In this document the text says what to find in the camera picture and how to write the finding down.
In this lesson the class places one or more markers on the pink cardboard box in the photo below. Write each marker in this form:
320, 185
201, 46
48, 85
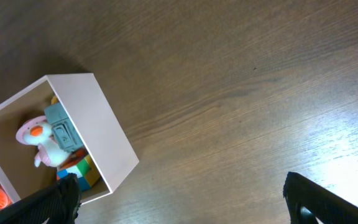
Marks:
92, 117

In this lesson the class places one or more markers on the grey and yellow toy truck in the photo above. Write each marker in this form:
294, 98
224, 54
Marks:
63, 129

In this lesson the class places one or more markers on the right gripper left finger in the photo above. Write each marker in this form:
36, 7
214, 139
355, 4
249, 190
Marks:
55, 204

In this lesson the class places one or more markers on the multicoloured puzzle cube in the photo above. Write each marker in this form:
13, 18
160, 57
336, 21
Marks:
85, 170

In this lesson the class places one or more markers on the white duck toy pink hat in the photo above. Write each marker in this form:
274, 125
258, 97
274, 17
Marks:
37, 132

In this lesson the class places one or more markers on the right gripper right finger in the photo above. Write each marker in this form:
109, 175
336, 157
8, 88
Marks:
309, 202

